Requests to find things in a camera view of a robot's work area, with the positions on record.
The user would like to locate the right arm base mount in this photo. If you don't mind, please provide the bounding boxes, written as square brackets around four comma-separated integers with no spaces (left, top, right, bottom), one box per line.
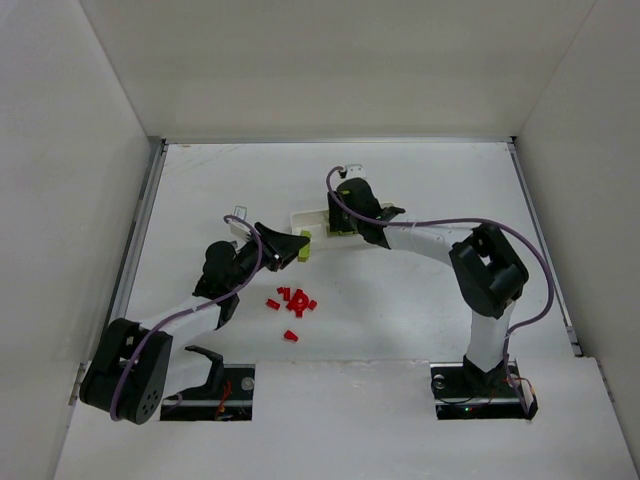
[430,362,539,421]

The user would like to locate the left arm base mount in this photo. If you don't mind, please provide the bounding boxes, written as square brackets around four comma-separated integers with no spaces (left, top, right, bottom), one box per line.
[159,345,256,422]

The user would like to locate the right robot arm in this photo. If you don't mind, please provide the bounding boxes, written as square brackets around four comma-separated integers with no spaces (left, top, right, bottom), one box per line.
[327,177,529,386]

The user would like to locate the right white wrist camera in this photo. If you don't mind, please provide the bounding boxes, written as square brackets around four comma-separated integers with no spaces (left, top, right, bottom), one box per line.
[339,164,366,180]

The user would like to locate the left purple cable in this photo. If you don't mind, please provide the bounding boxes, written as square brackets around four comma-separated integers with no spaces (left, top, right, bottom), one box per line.
[108,214,264,424]

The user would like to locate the red lego cluster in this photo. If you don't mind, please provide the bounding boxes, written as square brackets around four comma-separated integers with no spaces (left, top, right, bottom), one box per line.
[276,286,318,318]

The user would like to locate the red lego piece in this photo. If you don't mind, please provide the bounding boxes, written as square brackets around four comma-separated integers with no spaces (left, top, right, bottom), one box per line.
[266,299,280,310]
[283,330,299,343]

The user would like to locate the white three-compartment tray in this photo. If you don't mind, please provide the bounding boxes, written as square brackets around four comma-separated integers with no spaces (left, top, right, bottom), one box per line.
[290,207,373,253]

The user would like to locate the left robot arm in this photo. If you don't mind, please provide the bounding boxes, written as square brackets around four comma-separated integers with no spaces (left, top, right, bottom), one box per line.
[79,215,311,425]

